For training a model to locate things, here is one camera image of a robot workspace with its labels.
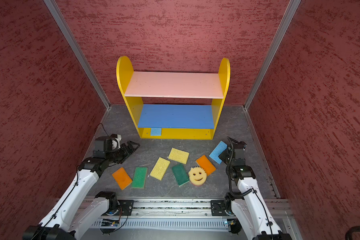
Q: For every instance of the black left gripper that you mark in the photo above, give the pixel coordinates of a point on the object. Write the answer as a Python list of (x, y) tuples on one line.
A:
[(127, 152)]

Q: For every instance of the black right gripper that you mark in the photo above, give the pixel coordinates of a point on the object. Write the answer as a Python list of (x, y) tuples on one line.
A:
[(223, 154)]

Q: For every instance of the blue sponge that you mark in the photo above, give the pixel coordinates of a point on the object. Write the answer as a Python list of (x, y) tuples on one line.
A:
[(219, 149), (156, 132)]

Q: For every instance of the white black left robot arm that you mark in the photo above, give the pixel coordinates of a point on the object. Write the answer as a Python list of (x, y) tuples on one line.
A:
[(63, 222)]

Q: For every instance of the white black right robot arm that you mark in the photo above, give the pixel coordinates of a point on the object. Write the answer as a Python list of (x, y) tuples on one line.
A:
[(244, 199)]

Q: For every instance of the yellow shelf pink blue boards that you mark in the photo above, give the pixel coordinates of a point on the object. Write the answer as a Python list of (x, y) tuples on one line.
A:
[(178, 122)]

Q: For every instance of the orange sponge right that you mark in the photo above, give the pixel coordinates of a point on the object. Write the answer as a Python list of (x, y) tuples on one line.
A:
[(206, 165)]

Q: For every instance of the orange sponge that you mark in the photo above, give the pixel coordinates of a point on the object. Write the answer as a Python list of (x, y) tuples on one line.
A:
[(122, 178), (206, 165)]

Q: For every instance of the orange sponge left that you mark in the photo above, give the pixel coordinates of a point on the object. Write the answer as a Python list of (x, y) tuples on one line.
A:
[(122, 178)]

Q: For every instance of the yellow smiley face sponge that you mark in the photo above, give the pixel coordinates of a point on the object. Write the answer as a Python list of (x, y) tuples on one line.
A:
[(197, 176)]

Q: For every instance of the light green sponge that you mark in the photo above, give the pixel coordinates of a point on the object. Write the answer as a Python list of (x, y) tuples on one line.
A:
[(140, 175)]

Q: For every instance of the yellow sponge lower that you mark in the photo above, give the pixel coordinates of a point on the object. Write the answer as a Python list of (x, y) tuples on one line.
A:
[(160, 169)]

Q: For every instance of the dark green scrub sponge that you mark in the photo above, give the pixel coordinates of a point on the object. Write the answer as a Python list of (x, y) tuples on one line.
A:
[(180, 174)]

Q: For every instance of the yellow sponge upper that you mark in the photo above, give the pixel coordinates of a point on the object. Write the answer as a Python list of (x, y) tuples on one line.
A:
[(178, 156)]

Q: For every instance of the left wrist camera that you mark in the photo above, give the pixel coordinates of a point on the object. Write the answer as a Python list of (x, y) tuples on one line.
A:
[(116, 139)]

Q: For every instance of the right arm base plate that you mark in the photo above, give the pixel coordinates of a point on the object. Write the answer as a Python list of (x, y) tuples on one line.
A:
[(219, 208)]

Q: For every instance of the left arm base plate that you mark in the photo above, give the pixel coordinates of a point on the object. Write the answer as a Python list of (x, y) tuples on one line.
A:
[(120, 208)]

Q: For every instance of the aluminium rail frame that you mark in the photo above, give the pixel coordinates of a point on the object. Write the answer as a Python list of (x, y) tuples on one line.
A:
[(167, 214)]

